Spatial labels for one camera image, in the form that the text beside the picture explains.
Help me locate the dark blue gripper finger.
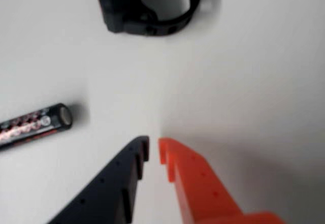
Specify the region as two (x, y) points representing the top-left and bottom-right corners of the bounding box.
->
(47, 136), (150, 224)

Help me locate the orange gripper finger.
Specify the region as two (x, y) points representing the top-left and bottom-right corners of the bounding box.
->
(157, 137), (287, 224)

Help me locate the black AAA battery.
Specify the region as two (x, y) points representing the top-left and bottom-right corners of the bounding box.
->
(0, 103), (74, 151)

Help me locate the black ring-shaped strap device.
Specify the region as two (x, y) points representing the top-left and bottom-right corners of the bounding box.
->
(92, 0), (203, 37)

